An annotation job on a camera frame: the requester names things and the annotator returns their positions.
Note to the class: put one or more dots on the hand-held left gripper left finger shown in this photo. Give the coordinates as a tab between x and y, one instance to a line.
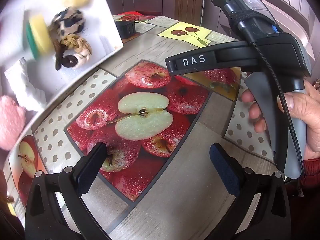
87	172

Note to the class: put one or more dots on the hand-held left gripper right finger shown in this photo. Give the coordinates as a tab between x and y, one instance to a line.
225	172

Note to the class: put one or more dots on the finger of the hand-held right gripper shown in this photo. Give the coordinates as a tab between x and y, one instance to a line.
212	57

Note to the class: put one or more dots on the white shallow box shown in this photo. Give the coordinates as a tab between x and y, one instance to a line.
105	17

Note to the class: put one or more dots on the black and white patterned scrunchie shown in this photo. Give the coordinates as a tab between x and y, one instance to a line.
67	22

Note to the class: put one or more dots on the person's right hand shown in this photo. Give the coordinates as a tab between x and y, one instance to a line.
312	120

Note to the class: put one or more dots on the fruit print tablecloth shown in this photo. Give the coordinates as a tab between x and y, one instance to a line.
187	192

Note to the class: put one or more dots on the small black box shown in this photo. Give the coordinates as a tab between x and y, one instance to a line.
126	28

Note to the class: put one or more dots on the red cloth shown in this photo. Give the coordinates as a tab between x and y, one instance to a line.
132	13

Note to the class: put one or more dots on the pink fluffy puff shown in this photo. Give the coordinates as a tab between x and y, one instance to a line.
10	122

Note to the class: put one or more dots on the white cloth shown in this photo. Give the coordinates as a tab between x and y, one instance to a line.
25	87

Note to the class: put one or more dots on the green and yellow sponge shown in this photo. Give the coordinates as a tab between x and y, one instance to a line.
40	35

